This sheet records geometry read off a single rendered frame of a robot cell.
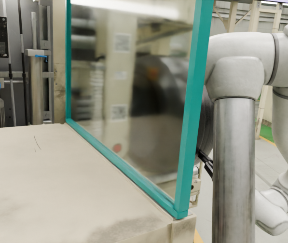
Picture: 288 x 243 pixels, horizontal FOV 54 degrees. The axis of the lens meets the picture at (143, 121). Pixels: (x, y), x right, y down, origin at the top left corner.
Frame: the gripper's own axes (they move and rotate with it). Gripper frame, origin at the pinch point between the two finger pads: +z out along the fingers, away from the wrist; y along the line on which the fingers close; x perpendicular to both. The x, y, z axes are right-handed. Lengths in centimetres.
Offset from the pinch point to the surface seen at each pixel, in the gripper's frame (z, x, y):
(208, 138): 3.1, -8.4, -1.4
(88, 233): -48, -35, 74
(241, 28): 713, 38, -803
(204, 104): 8.3, -22.5, 1.7
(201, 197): 81, 128, -114
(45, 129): -3, -23, 70
